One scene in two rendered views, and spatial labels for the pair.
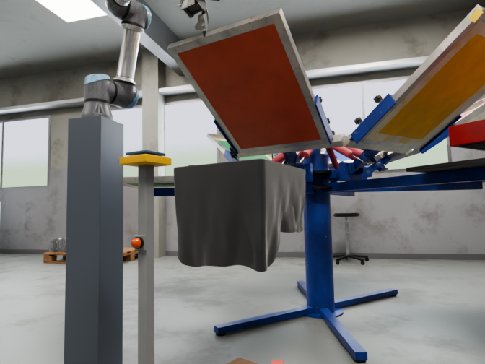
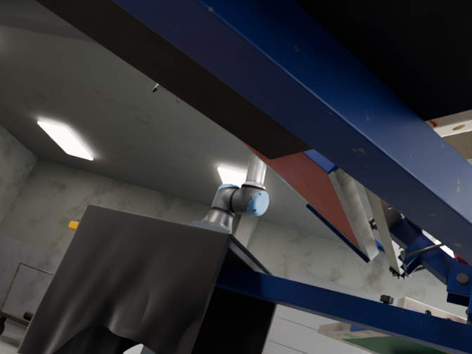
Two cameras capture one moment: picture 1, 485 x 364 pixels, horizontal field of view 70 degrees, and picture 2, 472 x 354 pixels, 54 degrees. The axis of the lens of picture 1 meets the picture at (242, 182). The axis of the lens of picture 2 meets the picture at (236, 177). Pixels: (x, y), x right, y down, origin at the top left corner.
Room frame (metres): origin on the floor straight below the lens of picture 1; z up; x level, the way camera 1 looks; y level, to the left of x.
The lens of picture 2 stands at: (1.71, -1.39, 0.67)
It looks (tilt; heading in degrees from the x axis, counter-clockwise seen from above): 21 degrees up; 91
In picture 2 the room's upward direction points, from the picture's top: 21 degrees clockwise
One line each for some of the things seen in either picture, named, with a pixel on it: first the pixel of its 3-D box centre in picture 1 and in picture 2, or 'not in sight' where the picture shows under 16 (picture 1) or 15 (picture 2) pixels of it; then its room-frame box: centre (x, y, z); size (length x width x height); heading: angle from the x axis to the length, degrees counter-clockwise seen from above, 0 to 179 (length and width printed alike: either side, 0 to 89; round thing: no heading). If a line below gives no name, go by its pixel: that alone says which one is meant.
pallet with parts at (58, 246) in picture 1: (97, 248); not in sight; (5.60, 2.34, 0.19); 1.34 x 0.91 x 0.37; 76
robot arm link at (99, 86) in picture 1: (98, 89); (227, 199); (1.67, 0.70, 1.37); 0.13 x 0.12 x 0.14; 142
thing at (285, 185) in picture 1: (285, 212); (123, 296); (1.53, -0.19, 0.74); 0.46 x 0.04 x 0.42; 151
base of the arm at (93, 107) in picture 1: (97, 111); (218, 221); (1.66, 0.70, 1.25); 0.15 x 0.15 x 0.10
